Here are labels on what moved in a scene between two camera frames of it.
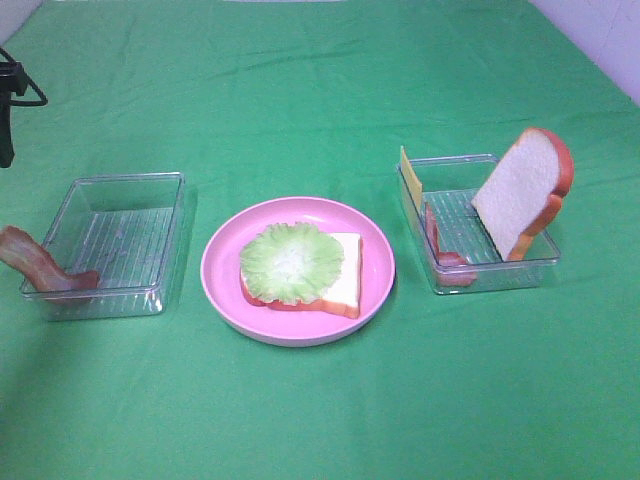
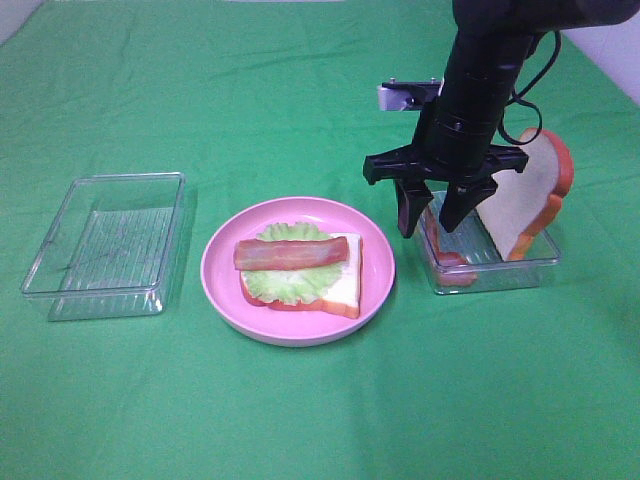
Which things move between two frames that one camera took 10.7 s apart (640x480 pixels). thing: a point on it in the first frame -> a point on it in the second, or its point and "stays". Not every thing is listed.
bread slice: [343, 298] stays
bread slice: [524, 196] stays
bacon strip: [23, 251] -> [261, 254]
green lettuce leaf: [292, 262] stays
